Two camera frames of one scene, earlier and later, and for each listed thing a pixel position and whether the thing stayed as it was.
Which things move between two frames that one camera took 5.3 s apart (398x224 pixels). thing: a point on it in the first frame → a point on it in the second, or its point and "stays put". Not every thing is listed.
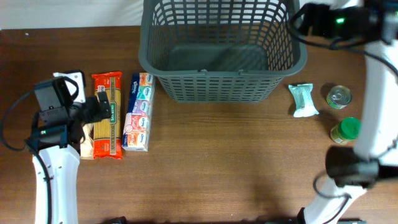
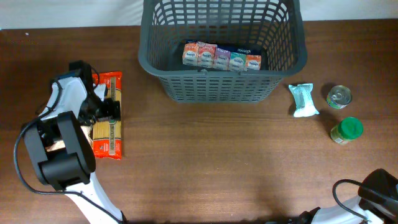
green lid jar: (346, 130) stays put
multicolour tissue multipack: (136, 127) → (208, 55)
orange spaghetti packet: (108, 132) stays put
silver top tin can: (339, 97) stays put
